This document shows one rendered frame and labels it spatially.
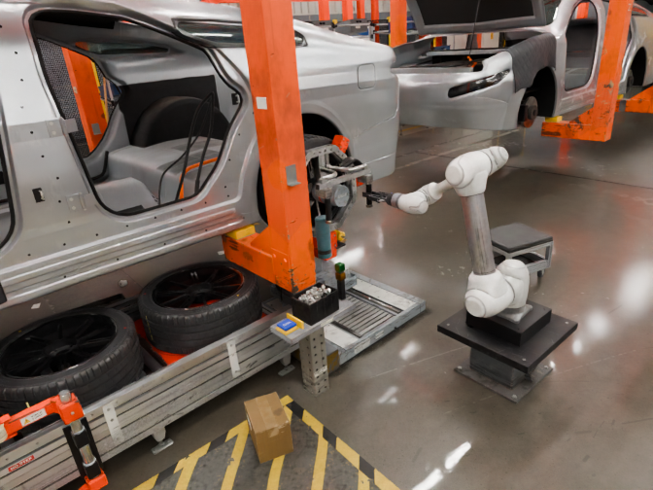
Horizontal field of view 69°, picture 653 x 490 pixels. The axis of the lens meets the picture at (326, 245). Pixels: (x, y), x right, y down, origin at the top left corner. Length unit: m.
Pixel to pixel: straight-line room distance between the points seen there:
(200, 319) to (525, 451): 1.61
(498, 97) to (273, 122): 3.23
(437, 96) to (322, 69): 2.28
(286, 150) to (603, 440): 1.92
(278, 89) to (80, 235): 1.13
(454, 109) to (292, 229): 3.07
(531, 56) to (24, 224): 4.45
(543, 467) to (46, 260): 2.32
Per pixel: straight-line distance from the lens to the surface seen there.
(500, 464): 2.34
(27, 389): 2.34
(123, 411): 2.32
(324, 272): 3.26
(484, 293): 2.26
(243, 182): 2.73
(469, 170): 2.12
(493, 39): 11.51
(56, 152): 2.36
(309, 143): 2.90
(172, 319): 2.50
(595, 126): 5.85
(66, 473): 2.38
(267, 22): 2.15
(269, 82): 2.15
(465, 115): 5.06
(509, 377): 2.63
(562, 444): 2.49
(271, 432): 2.23
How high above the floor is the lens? 1.71
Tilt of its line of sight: 23 degrees down
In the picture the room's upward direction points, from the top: 4 degrees counter-clockwise
